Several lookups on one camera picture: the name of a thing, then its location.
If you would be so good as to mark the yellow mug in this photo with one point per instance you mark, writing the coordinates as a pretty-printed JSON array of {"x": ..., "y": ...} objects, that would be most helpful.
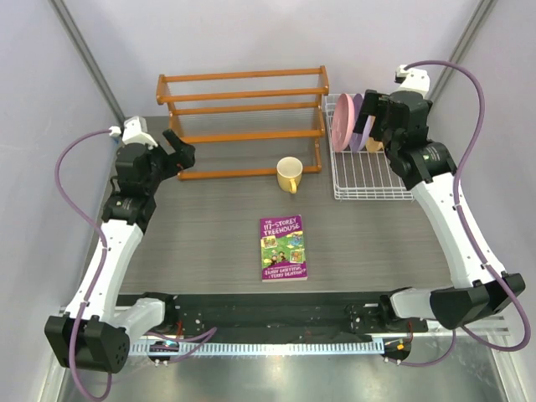
[{"x": 289, "y": 174}]

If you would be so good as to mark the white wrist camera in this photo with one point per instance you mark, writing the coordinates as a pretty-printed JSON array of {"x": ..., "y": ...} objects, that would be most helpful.
[
  {"x": 134, "y": 131},
  {"x": 413, "y": 79}
]

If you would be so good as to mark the purple plate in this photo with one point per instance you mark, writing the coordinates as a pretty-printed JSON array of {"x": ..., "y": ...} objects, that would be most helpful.
[{"x": 362, "y": 126}]

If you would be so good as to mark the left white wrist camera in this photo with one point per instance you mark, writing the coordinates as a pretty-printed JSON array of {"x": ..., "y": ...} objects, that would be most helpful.
[{"x": 134, "y": 131}]

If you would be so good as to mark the orange wooden shelf rack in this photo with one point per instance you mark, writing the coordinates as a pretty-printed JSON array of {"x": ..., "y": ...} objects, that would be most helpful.
[{"x": 250, "y": 114}]

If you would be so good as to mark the white slotted cable duct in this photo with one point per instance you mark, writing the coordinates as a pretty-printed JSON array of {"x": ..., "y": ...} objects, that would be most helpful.
[{"x": 150, "y": 348}]

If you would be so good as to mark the purple treehouse book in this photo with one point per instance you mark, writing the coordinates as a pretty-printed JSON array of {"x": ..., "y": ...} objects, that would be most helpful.
[{"x": 282, "y": 249}]

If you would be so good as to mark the white wire dish rack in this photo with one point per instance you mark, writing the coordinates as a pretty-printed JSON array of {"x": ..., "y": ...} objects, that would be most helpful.
[{"x": 362, "y": 175}]

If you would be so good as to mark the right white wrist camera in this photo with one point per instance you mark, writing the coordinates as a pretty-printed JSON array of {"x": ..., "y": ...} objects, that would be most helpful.
[{"x": 413, "y": 79}]

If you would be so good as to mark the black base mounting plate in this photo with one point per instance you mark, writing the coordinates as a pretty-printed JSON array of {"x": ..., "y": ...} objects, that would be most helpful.
[{"x": 285, "y": 318}]

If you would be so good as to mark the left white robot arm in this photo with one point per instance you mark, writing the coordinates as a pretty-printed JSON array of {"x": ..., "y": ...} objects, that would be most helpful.
[{"x": 89, "y": 334}]

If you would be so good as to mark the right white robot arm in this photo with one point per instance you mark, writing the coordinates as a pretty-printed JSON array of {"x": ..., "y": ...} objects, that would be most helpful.
[{"x": 479, "y": 281}]

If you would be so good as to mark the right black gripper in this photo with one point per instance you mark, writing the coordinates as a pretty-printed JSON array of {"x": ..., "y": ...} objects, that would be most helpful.
[{"x": 373, "y": 105}]

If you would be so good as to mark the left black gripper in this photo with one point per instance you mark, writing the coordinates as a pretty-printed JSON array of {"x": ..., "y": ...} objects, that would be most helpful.
[{"x": 184, "y": 158}]

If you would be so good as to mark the pink plate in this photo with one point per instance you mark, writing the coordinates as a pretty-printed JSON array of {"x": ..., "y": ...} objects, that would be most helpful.
[{"x": 343, "y": 122}]

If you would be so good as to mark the front yellow plate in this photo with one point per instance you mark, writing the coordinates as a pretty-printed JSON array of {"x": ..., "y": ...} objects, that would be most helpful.
[{"x": 374, "y": 146}]

